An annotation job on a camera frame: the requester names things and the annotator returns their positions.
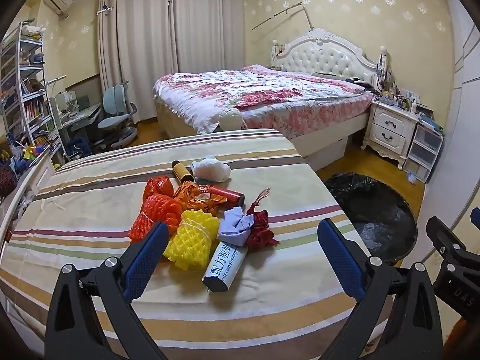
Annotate plastic drawer unit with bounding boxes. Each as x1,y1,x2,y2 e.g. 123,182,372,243
405,122,445,184

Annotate white wardrobe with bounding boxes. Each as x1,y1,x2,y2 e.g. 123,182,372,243
424,0,480,241

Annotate white upholstered double bed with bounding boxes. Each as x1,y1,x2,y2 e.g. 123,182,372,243
154,28,380,173

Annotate white round bedpost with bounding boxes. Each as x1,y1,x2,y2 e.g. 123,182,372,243
218,108,244,133

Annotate white desk lamp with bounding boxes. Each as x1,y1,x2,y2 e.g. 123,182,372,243
47,76,64,121

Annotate floral blanket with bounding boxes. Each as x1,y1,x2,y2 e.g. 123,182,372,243
153,64,376,136

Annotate orange crumpled wrapper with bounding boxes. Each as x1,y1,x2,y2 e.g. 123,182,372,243
173,181,218,212

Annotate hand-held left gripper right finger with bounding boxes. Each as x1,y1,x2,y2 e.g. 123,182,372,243
317,217,443,360

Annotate purple fabric bow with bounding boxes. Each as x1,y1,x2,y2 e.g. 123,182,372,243
218,205,256,246

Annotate beige curtain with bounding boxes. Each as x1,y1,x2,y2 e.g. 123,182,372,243
98,0,174,125
170,0,246,79

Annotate large red foam net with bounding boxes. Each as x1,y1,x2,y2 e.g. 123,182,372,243
128,194,184,244

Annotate white tissue wad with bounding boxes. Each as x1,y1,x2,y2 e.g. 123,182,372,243
195,155,232,182

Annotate yellow foam net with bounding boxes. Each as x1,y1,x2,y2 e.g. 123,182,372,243
163,210,221,271

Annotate person's right forearm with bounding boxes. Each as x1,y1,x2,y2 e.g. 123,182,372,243
455,313,480,360

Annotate white nightstand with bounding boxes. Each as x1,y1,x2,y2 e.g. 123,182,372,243
362,99,421,169

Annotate gold label bottle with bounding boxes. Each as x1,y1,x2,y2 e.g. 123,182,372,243
171,160,194,183

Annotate white bookshelf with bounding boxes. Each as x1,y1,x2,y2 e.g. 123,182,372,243
0,22,66,166

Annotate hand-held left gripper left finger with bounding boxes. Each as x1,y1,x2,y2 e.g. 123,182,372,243
44,221,171,360

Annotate pile of small nightstand items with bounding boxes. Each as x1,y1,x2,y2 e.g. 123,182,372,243
375,82,432,115

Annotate pile of colourful toys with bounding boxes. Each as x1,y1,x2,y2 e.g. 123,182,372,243
0,144,51,181

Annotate black bag trash bin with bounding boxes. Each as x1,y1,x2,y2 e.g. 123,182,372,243
323,172,419,265

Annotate dark red fluffy item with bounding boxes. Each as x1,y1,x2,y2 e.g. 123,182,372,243
0,165,17,200

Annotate dark red ribbon bow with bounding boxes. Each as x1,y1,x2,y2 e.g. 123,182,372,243
245,187,280,250

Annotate white blue powder sachet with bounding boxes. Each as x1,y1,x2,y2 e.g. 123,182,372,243
202,241,251,293

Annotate white wooden bed frame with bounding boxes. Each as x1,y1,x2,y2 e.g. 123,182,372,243
0,150,57,241

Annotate thin metal pole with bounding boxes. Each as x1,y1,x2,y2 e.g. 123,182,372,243
251,2,314,32

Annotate small red bottle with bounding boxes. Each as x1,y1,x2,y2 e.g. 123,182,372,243
204,184,245,207

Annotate grey blue desk chair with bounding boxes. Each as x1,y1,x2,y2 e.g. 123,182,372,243
92,84,139,149

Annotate grey study desk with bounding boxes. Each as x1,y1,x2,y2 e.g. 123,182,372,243
49,97,104,158

